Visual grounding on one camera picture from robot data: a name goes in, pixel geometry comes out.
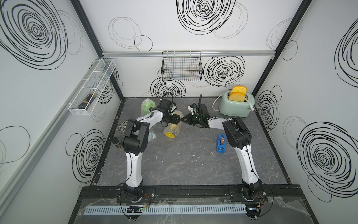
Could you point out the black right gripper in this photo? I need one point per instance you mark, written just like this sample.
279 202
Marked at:
189 117

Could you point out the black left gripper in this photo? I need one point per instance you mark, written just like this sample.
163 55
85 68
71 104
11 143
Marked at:
175 120

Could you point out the green plastic wine glass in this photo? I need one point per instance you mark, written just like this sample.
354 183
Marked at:
146 106

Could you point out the blue tape dispenser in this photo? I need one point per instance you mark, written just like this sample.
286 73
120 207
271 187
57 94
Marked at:
221 148

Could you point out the yellow plastic wine glass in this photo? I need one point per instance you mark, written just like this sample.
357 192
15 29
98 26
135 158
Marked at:
172 131

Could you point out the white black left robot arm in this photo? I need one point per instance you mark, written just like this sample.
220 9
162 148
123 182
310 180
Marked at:
134 141

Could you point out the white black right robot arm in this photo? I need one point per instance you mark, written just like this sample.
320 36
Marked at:
239 137

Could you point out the mint green toaster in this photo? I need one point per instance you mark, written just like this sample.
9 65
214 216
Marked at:
234 109

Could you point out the patterned small bowl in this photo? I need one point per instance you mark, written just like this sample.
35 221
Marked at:
122 127

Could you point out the front yellow toast slice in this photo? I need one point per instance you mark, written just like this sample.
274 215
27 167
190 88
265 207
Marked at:
237 97

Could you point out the yellow toast slice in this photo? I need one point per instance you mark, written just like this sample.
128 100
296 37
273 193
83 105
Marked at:
239 89
237 97

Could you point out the rear yellow toast slice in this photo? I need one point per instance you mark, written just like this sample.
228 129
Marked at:
239 89

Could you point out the small dark cylinder jar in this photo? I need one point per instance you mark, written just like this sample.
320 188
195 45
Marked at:
116 142

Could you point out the dark item in shelf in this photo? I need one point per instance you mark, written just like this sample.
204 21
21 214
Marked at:
87 101

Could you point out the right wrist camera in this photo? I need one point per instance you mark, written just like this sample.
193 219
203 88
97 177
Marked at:
193 109

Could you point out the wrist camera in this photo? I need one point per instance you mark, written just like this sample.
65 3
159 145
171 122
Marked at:
193 109
174 108

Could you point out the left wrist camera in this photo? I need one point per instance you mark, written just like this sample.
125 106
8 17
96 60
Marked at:
174 108

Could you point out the black wire wall basket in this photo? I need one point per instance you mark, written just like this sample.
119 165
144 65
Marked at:
182 69

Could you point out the white wire wall shelf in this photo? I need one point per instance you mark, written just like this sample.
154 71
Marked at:
97 80

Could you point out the aluminium wall rail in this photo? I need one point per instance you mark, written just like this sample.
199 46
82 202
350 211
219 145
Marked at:
191 53

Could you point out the white slotted cable duct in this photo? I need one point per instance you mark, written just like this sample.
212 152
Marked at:
166 209

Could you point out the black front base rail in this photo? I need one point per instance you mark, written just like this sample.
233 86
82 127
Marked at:
234 193

